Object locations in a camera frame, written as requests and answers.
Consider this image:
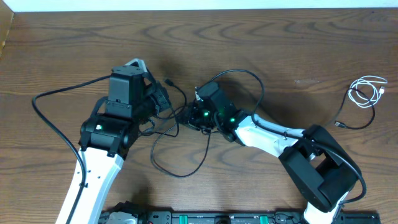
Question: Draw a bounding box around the black camera cable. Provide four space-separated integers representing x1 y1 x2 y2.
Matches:
205 68 368 206
31 74 113 224

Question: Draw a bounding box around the black left camera cable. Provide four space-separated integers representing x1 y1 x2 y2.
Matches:
31 74 113 224

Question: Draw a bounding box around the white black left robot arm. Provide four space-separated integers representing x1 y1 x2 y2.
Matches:
57 58 170 223

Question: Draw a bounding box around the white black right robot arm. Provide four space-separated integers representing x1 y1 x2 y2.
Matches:
180 82 363 223

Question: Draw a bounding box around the white USB cable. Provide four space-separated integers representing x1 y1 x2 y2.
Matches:
346 75 389 109

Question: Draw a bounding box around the black USB cable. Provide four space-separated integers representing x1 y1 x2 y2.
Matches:
139 78 212 179
333 88 376 131

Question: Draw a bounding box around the black right camera cable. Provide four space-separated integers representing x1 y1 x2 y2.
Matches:
205 68 368 206

